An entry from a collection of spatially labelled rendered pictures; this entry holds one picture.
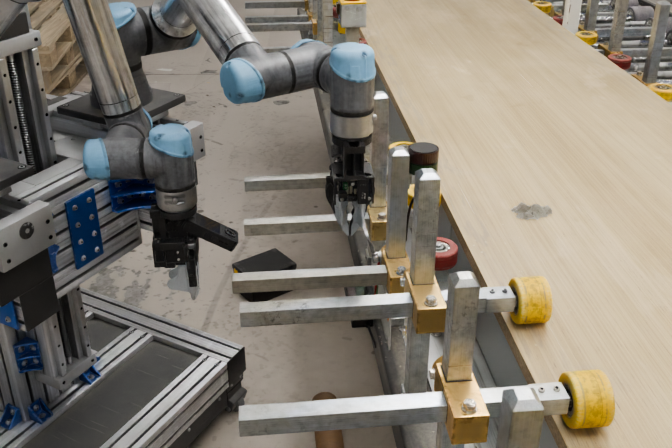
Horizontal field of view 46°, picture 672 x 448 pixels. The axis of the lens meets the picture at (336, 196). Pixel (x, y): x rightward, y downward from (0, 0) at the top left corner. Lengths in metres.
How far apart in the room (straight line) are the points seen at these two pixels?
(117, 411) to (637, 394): 1.46
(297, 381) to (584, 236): 1.26
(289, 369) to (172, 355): 0.44
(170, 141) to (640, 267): 0.92
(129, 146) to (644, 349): 0.95
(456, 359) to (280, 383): 1.56
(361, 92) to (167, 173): 0.38
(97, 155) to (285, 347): 1.49
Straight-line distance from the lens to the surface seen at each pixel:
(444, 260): 1.57
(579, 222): 1.76
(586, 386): 1.18
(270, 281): 1.57
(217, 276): 3.19
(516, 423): 0.88
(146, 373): 2.41
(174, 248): 1.51
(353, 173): 1.35
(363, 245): 1.99
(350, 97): 1.31
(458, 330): 1.10
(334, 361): 2.72
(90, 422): 2.29
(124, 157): 1.44
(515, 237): 1.66
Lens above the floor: 1.71
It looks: 27 degrees down
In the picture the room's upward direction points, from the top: straight up
